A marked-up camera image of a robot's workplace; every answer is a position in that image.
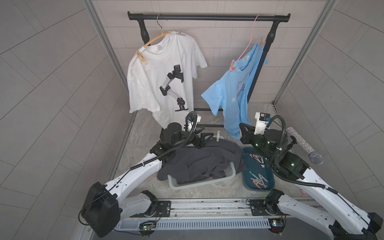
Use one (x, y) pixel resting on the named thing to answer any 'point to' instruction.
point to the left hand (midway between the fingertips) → (210, 131)
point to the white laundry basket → (230, 171)
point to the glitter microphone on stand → (315, 157)
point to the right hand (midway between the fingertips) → (238, 124)
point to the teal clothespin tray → (257, 173)
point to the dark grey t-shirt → (216, 157)
